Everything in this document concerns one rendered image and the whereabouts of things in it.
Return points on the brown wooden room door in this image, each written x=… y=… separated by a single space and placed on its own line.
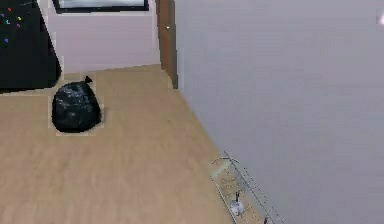
x=167 y=40

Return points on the small grey round object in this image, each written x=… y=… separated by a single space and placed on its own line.
x=236 y=208

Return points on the black rubbish bag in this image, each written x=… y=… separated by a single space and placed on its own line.
x=75 y=105

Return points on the black framed window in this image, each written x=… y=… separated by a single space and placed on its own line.
x=100 y=5

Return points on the black fridge with magnets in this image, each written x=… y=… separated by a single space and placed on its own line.
x=23 y=50

